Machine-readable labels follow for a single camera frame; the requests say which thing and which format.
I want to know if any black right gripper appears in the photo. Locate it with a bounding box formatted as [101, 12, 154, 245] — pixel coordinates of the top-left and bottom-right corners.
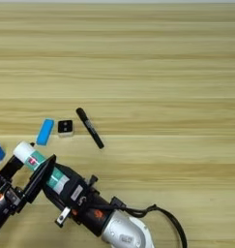
[41, 164, 118, 238]

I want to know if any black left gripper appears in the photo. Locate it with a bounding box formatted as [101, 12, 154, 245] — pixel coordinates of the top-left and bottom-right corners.
[0, 141, 58, 235]

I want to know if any white green glue stick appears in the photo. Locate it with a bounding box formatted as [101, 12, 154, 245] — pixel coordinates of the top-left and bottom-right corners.
[13, 140, 70, 195]

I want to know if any black marker pen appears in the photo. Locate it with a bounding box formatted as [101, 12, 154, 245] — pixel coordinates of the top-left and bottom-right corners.
[75, 107, 105, 150]

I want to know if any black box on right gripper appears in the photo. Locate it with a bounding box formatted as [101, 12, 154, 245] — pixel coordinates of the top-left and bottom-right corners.
[62, 177, 91, 207]

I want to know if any blue eraser block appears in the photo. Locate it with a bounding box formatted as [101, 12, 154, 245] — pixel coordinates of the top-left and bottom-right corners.
[35, 118, 55, 146]

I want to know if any small black white cube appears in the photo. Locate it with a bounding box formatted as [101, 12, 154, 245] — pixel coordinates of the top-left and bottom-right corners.
[57, 119, 74, 139]

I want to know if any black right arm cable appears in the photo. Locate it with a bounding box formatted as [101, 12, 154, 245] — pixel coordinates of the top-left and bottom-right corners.
[110, 196, 189, 248]

